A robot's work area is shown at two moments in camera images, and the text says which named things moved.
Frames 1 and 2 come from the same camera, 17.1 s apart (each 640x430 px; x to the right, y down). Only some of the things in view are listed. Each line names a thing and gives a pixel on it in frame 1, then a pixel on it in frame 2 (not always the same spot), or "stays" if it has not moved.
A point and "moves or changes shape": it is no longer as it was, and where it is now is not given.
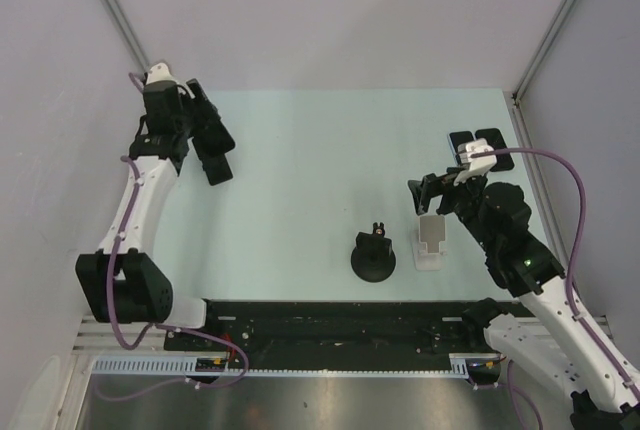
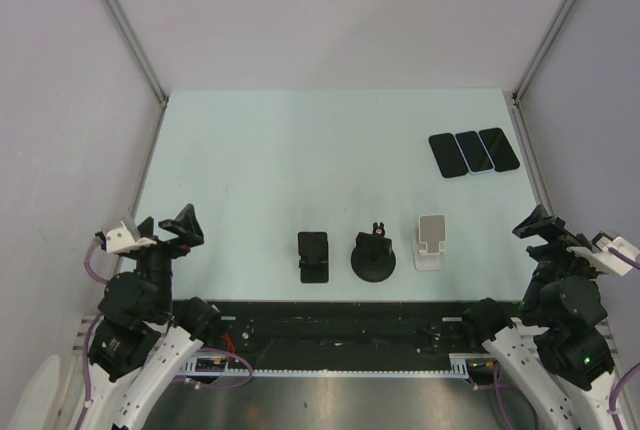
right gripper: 441,184 → 560,247
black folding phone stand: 215,166 → 313,252
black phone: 494,136 stays
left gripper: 204,111 → 185,224
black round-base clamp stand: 372,260 stays
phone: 457,138 moves or changes shape
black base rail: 330,331 stays
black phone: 214,141 → 448,155
